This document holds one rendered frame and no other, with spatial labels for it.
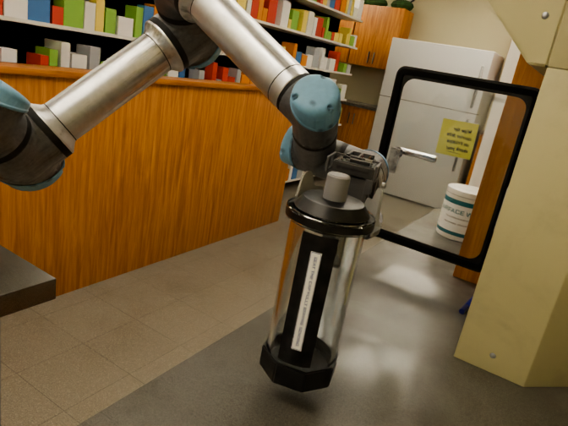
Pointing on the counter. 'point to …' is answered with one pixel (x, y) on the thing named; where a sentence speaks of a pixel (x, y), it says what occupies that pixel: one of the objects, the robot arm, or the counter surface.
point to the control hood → (532, 27)
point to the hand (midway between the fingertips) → (328, 227)
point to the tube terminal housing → (529, 252)
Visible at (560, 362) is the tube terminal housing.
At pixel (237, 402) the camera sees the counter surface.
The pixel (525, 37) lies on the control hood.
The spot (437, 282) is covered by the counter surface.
